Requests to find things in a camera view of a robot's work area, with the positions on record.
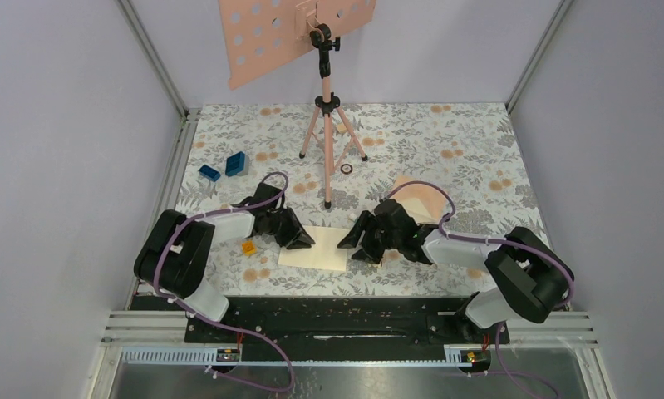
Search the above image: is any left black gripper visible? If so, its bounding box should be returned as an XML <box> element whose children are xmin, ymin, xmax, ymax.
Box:
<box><xmin>266</xmin><ymin>206</ymin><xmax>313</xmax><ymax>249</ymax></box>

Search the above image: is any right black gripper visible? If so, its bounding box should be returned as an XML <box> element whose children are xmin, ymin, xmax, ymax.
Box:
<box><xmin>337</xmin><ymin>209</ymin><xmax>402</xmax><ymax>264</ymax></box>

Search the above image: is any beige lined letter paper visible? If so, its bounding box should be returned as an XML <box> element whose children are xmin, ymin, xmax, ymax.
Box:
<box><xmin>278</xmin><ymin>226</ymin><xmax>348</xmax><ymax>272</ymax></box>

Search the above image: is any pink perforated music stand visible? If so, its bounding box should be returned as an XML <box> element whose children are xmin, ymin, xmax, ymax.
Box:
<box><xmin>217</xmin><ymin>0</ymin><xmax>378</xmax><ymax>210</ymax></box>

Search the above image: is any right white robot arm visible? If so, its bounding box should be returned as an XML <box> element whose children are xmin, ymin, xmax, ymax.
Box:
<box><xmin>337</xmin><ymin>199</ymin><xmax>574</xmax><ymax>342</ymax></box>

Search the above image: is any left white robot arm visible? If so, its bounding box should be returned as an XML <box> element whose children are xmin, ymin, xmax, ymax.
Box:
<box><xmin>134</xmin><ymin>182</ymin><xmax>315</xmax><ymax>342</ymax></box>

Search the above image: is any tan paper envelope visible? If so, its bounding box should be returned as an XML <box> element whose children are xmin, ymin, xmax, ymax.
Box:
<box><xmin>392</xmin><ymin>184</ymin><xmax>455</xmax><ymax>224</ymax></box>

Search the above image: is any orange square toy brick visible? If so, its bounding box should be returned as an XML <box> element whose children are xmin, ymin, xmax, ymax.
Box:
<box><xmin>241</xmin><ymin>240</ymin><xmax>257</xmax><ymax>256</ymax></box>

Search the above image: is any floral patterned table mat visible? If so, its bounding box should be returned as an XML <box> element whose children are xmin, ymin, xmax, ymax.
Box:
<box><xmin>176</xmin><ymin>103</ymin><xmax>546</xmax><ymax>297</ymax></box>

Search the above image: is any large blue toy brick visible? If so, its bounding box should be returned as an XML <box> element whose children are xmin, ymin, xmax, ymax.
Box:
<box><xmin>225</xmin><ymin>151</ymin><xmax>249</xmax><ymax>177</ymax></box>

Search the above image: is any small blue toy brick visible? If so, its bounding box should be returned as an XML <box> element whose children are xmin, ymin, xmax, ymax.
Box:
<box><xmin>198</xmin><ymin>165</ymin><xmax>221</xmax><ymax>183</ymax></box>

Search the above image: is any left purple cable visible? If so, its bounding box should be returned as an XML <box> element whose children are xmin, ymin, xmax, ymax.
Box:
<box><xmin>152</xmin><ymin>170</ymin><xmax>297</xmax><ymax>393</ymax></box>

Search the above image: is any purple cable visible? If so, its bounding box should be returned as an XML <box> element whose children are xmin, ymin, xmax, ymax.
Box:
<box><xmin>152</xmin><ymin>170</ymin><xmax>297</xmax><ymax>393</ymax></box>
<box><xmin>385</xmin><ymin>180</ymin><xmax>576</xmax><ymax>399</ymax></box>

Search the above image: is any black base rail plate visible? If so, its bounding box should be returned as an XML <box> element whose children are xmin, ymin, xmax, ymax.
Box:
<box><xmin>130</xmin><ymin>294</ymin><xmax>569</xmax><ymax>365</ymax></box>

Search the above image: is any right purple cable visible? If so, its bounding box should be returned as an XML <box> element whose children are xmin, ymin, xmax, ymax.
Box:
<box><xmin>385</xmin><ymin>180</ymin><xmax>576</xmax><ymax>399</ymax></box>

